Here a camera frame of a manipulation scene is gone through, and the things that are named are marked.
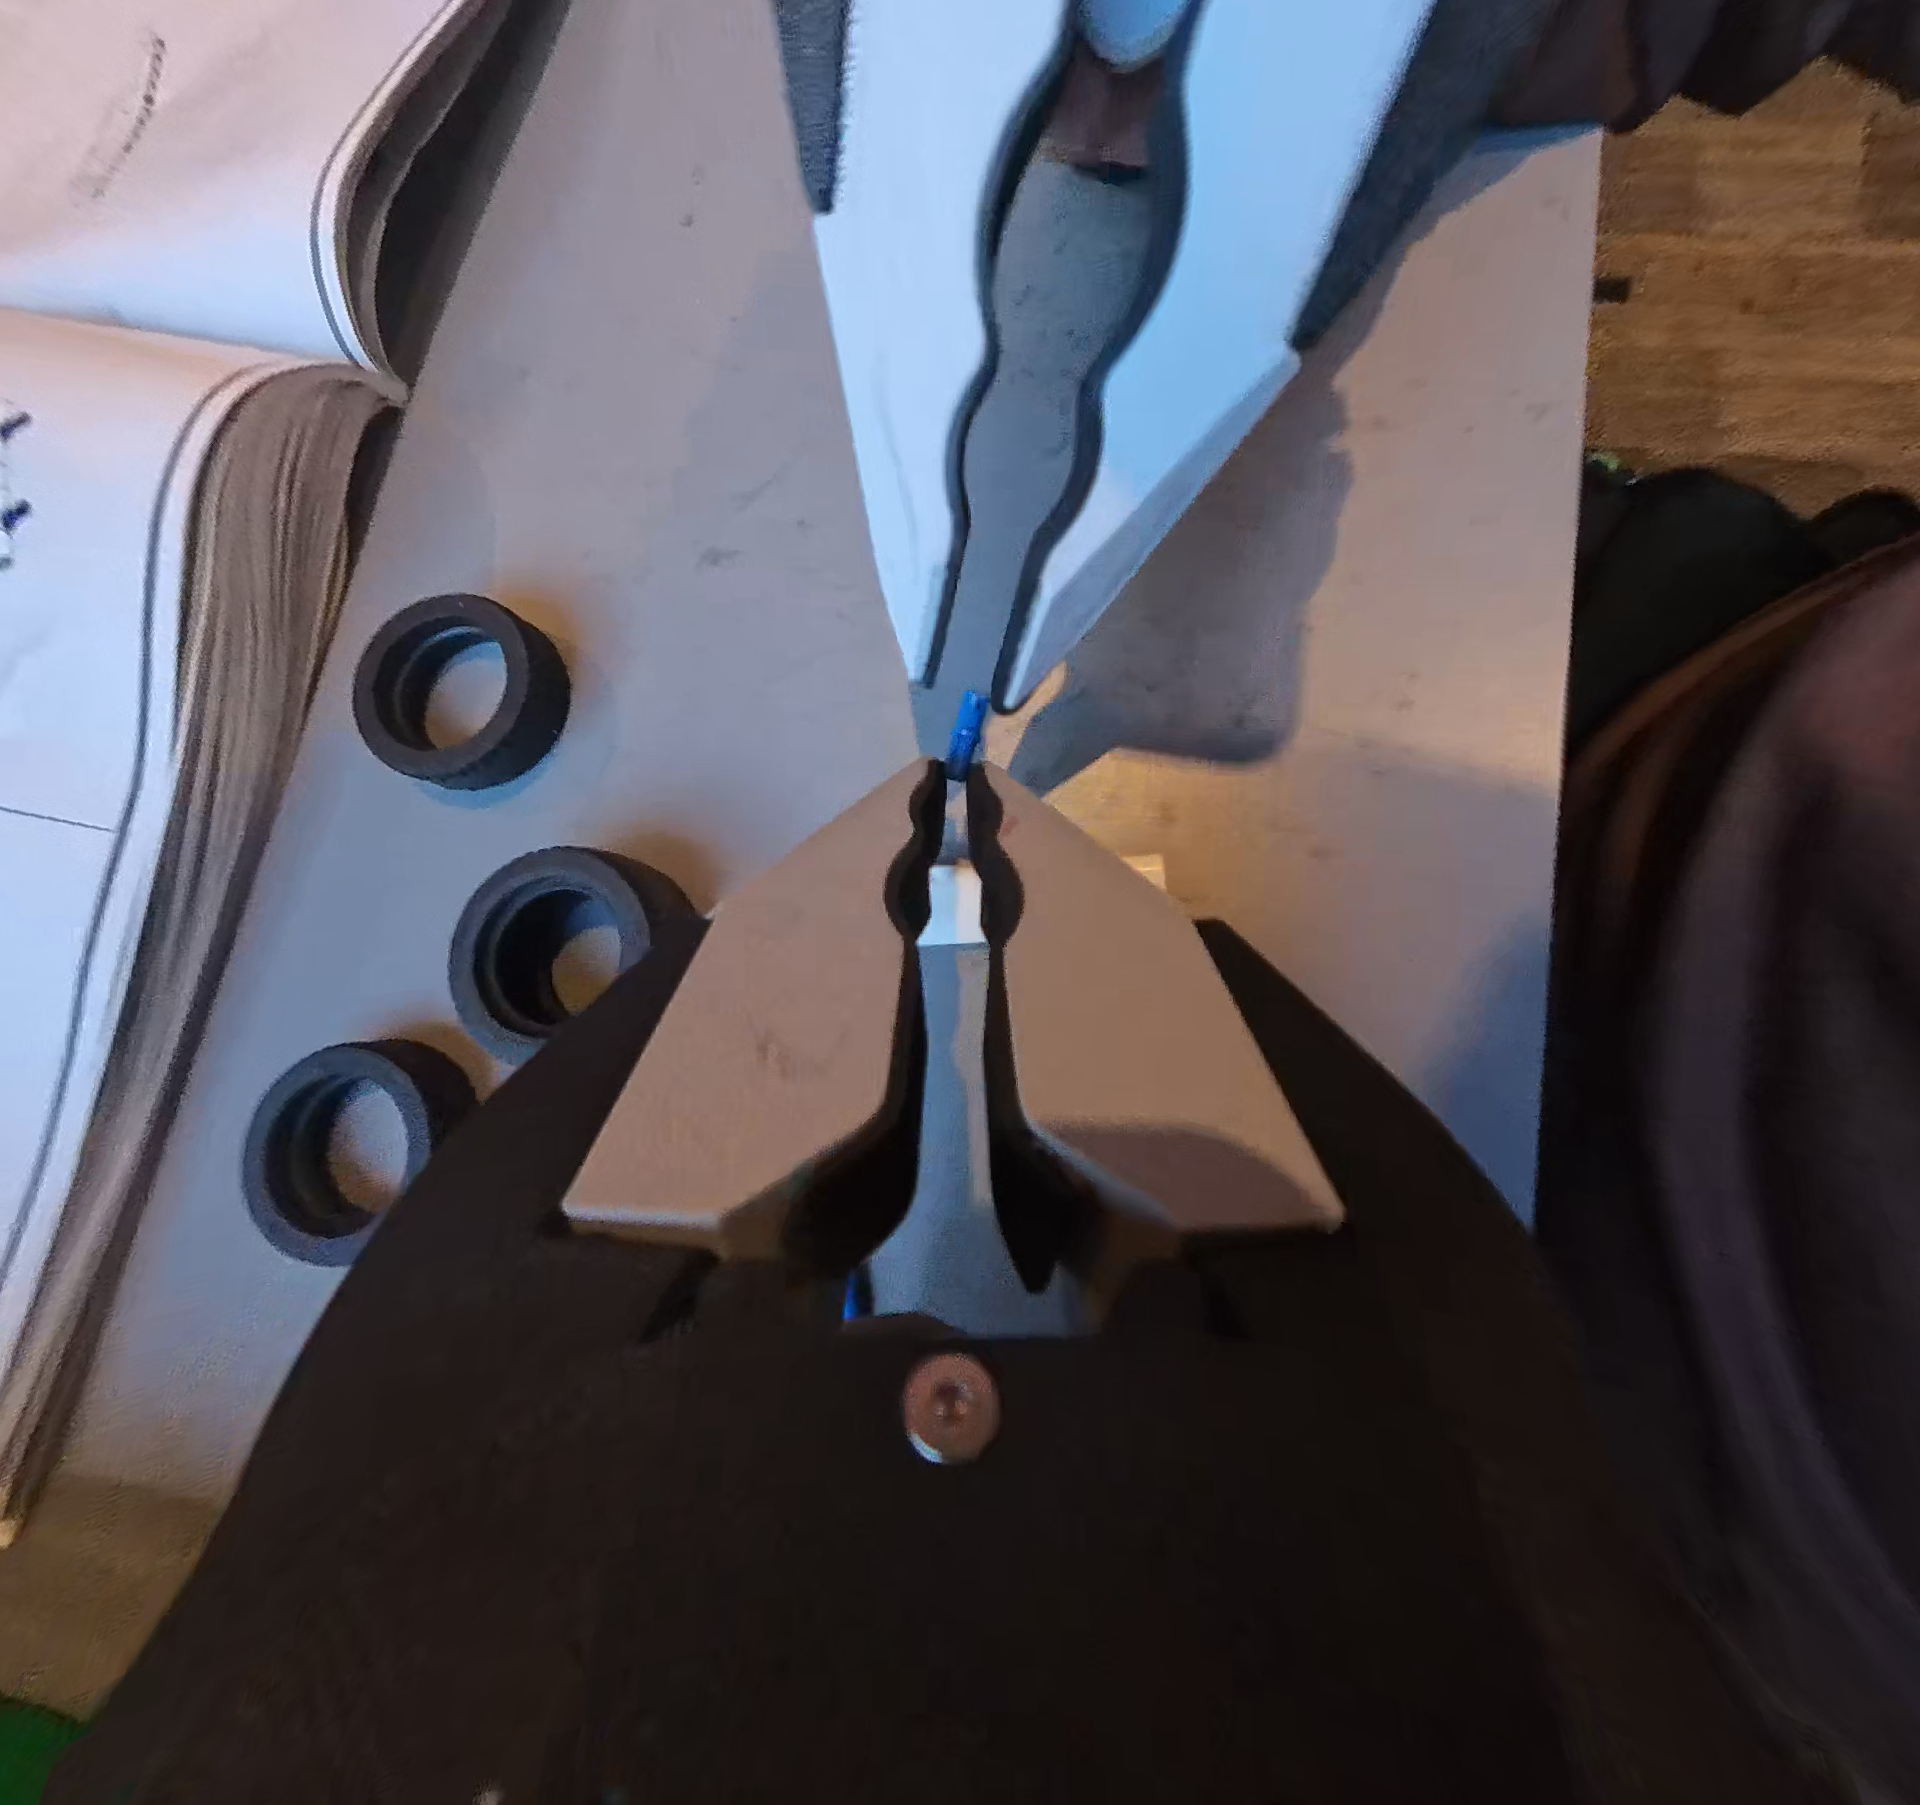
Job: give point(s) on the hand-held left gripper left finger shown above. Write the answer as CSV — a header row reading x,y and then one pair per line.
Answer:
x,y
749,1069

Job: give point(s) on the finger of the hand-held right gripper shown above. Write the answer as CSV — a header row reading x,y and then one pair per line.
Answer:
x,y
1244,261
899,261

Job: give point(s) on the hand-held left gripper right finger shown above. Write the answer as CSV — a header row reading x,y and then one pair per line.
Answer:
x,y
1155,1069

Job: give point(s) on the white toy beam brick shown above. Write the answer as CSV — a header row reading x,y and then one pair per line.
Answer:
x,y
954,906

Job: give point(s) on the grey desk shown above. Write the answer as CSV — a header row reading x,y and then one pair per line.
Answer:
x,y
674,336

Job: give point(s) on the narrow black rubber tyre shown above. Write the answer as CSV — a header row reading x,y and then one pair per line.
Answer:
x,y
272,1162

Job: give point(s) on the person's brown shirt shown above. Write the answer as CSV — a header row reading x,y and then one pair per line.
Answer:
x,y
1771,1086

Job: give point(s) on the open white instruction booklet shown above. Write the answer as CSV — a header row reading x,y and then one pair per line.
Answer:
x,y
150,186

